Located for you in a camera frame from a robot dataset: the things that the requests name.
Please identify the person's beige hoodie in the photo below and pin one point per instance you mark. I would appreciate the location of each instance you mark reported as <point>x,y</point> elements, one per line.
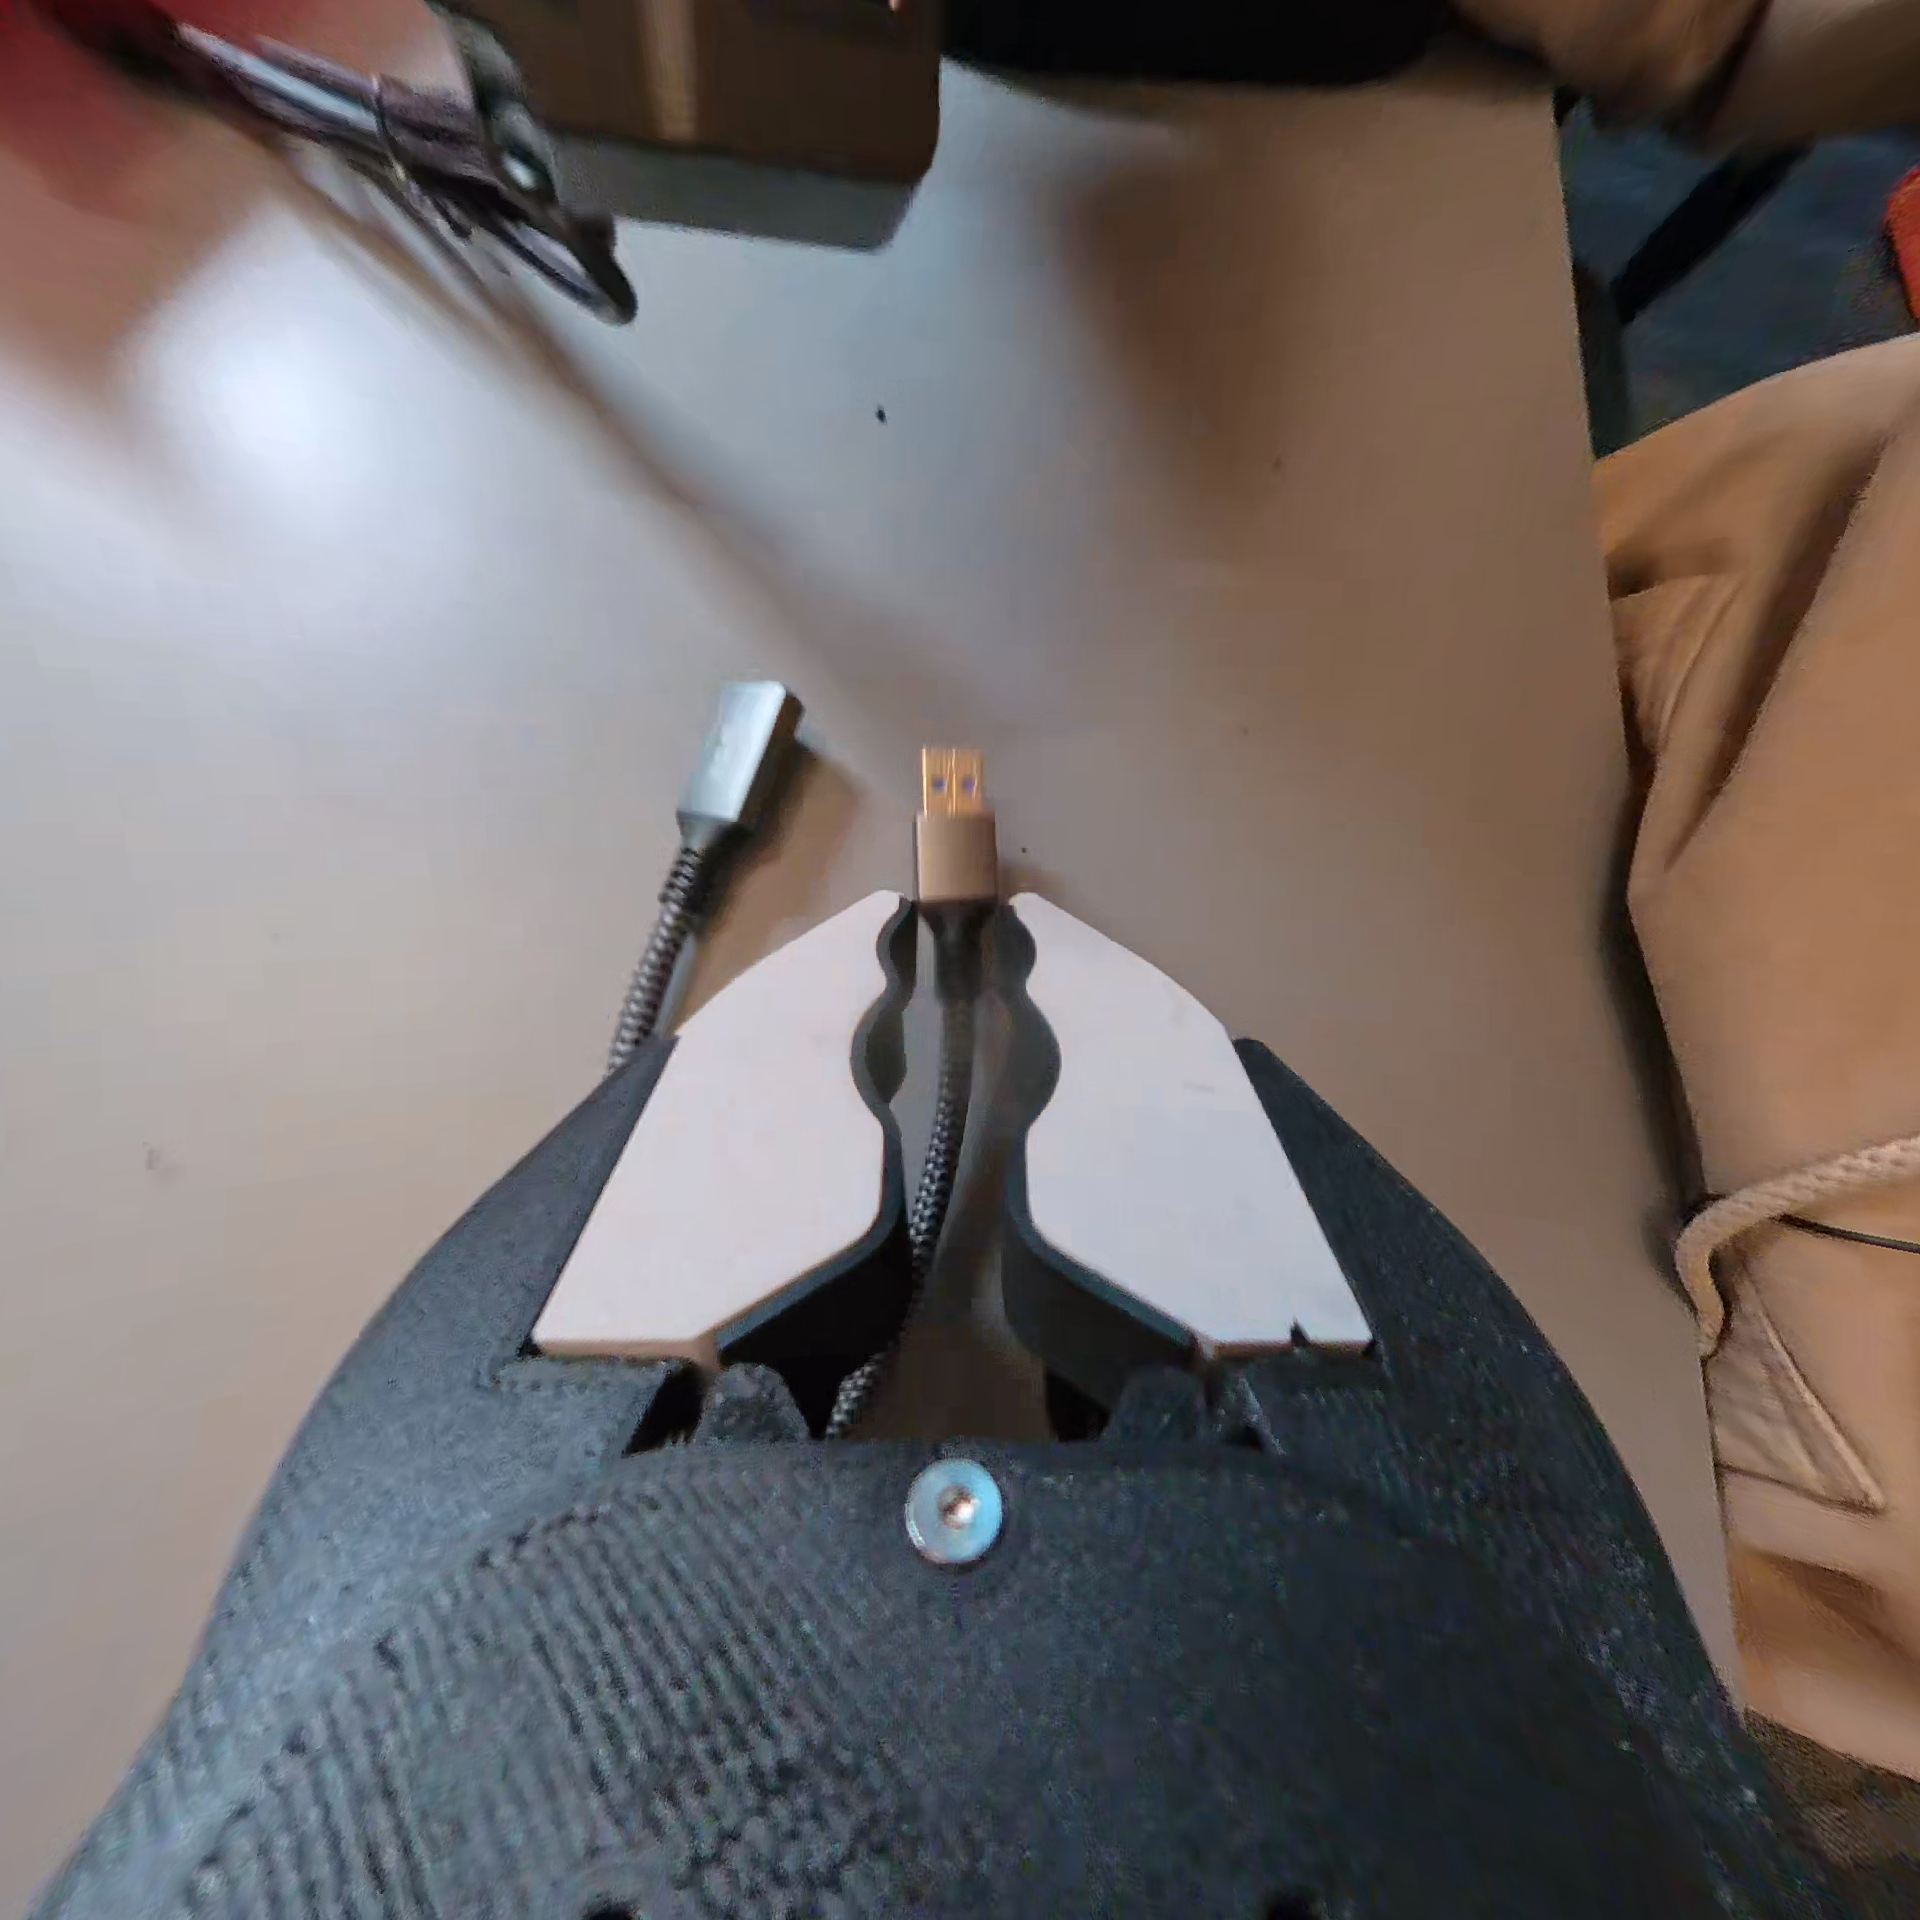
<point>1800,900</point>

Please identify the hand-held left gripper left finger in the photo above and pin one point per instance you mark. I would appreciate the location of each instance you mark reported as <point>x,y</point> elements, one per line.
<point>735,1170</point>

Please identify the grey usb hub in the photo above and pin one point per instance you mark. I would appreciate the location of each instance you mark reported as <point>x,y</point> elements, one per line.
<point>751,90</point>

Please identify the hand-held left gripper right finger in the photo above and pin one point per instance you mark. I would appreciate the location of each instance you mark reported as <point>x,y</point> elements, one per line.
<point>1170,1170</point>

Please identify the person's right forearm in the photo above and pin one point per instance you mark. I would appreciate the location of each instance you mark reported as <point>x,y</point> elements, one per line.
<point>1679,60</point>

